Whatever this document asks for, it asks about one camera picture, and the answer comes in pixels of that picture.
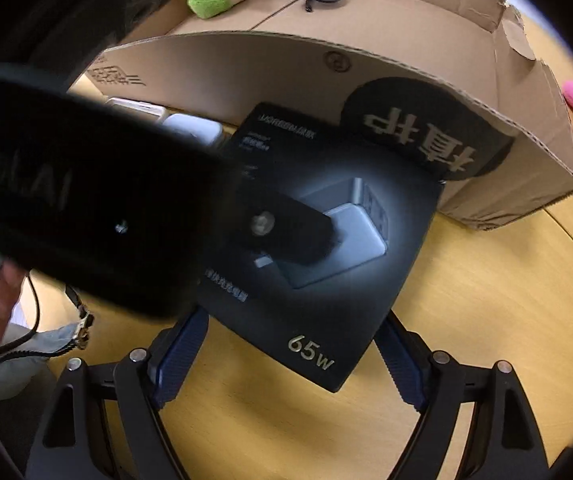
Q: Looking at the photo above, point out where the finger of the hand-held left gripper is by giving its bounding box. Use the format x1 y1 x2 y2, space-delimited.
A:
231 194 339 267

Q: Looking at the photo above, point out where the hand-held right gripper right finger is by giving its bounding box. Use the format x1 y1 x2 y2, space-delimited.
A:
374 312 550 480

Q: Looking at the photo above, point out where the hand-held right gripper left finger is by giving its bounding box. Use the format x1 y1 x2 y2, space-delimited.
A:
25 305 210 480

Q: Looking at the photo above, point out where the black charger box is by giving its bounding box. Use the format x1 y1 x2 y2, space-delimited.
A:
194 101 445 395

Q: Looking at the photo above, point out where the brown cardboard box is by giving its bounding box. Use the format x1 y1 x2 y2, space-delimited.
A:
66 0 573 233

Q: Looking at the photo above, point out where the white flat box gold edge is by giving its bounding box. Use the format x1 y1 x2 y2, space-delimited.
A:
105 96 168 126

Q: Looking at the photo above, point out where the white rounded box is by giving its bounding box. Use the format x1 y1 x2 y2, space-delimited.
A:
161 112 225 152

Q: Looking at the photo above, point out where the person's grey jacket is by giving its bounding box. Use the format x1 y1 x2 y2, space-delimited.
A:
0 285 95 405

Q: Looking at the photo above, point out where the black cable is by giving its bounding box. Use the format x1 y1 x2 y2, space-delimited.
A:
0 272 43 364

